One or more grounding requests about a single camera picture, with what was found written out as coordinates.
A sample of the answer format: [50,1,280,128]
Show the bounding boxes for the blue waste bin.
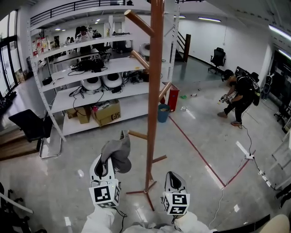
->
[157,104,171,123]

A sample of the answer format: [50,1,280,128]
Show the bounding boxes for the person's white jacket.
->
[122,222,173,233]

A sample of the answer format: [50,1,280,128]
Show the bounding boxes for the black mezzanine railing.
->
[29,0,126,27]

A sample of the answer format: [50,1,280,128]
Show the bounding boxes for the grey cap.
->
[100,130,132,174]

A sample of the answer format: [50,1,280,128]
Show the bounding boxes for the black office chair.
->
[0,182,48,233]
[235,66,260,80]
[274,103,291,135]
[208,47,227,75]

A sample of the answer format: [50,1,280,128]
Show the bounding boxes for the red waste bin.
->
[162,83,180,112]

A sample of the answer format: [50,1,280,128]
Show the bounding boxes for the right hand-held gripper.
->
[161,171,191,216]

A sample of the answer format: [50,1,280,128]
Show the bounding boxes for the white desk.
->
[271,129,291,170]

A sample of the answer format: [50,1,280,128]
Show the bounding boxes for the person's right forearm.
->
[159,213,218,233]

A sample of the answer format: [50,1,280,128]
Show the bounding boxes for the row of snack packets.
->
[32,37,50,57]

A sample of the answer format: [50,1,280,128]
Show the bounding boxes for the black power cable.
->
[251,156,284,191]
[238,124,253,156]

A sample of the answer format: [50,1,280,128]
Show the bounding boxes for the pile of black headsets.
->
[122,70,150,84]

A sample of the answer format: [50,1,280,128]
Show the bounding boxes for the plain cardboard box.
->
[65,108,78,119]
[76,106,93,125]

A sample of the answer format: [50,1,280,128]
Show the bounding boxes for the black chair backrest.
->
[216,213,271,233]

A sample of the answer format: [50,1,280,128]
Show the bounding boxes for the black glass door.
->
[270,50,291,110]

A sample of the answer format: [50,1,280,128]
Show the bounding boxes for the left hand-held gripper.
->
[88,153,121,209]

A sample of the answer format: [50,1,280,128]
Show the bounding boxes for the staircase with wooden post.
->
[175,30,192,63]

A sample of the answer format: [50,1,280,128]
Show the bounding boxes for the white metal shelving unit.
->
[26,0,180,142]

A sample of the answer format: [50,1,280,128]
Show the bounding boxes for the glass entrance doors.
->
[0,34,22,96]

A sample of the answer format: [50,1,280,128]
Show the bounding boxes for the wooden coat rack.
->
[124,0,171,212]

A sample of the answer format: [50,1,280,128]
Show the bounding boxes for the wooden steps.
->
[0,129,44,161]

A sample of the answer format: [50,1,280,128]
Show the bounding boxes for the white desk frame bar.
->
[0,192,34,214]

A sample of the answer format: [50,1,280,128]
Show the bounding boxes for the black bag with cables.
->
[71,58,106,73]

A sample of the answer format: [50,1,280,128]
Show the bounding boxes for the white power cable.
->
[208,157,248,228]

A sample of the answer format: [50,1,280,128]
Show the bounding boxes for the person's left forearm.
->
[80,206,125,233]

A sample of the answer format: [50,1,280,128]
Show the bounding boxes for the large printed cardboard box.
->
[92,99,122,127]

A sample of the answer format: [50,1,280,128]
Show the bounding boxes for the black white humanoid figure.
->
[261,72,275,101]

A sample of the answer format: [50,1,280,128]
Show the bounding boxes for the black visitor chair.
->
[8,109,62,159]

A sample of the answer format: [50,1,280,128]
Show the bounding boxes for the white round device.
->
[139,43,151,62]

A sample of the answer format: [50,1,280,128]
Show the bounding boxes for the white oval device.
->
[101,73,123,88]
[81,76,102,91]

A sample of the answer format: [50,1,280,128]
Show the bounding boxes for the round wooden table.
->
[256,213,291,233]

